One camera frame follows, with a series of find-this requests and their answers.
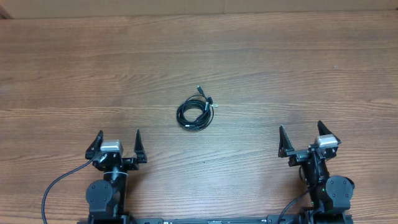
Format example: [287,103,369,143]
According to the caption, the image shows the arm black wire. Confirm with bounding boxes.
[41,155,98,224]
[277,186,315,224]

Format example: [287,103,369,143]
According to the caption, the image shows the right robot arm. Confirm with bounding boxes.
[277,121,355,223]

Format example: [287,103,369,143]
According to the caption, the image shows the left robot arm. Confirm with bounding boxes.
[85,131,147,223]

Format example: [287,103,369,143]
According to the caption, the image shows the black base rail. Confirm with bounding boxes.
[77,213,354,224]

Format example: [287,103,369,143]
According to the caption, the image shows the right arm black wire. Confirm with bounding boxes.
[277,186,315,224]

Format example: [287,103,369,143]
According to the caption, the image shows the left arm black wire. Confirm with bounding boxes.
[41,155,98,224]

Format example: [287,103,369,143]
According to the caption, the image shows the black cable long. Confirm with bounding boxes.
[177,85,214,131]

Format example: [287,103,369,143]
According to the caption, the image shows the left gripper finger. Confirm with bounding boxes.
[134,129,147,164]
[85,130,103,159]

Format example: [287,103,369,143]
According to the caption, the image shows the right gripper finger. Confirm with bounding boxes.
[317,120,341,144]
[278,125,294,158]

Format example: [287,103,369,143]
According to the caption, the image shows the cardboard wall panel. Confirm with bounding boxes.
[1,0,397,19]

